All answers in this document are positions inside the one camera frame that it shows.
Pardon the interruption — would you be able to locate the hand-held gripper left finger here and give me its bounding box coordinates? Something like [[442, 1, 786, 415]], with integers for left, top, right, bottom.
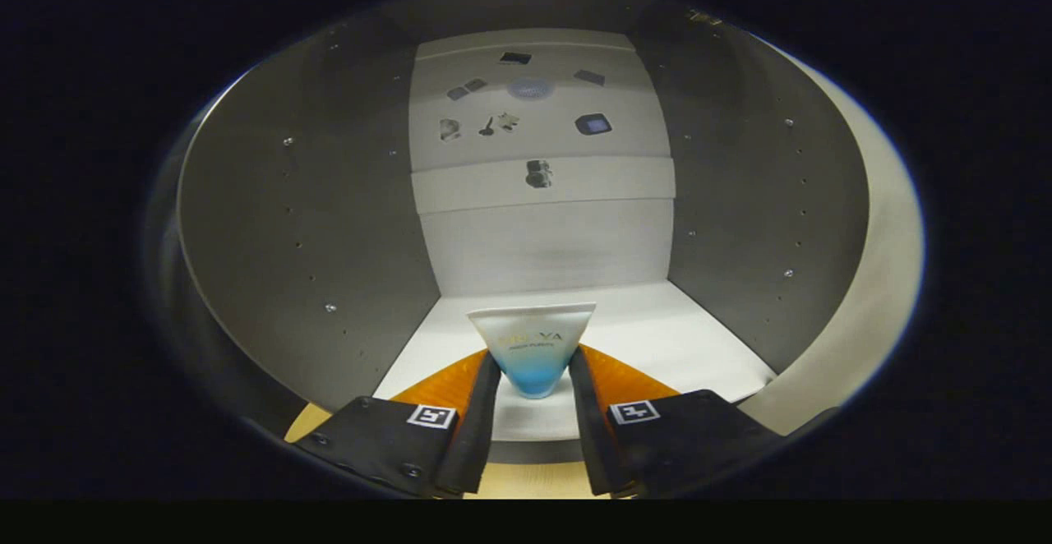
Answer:
[[292, 348, 502, 498]]

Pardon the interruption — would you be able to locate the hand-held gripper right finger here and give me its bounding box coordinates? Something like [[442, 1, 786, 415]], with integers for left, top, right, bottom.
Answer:
[[567, 345, 782, 498]]

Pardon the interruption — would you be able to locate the white and blue tube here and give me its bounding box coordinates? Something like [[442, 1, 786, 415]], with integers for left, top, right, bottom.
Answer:
[[467, 302, 598, 399]]

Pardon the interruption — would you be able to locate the grey cabinet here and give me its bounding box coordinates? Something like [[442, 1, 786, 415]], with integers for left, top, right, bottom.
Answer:
[[148, 0, 872, 467]]

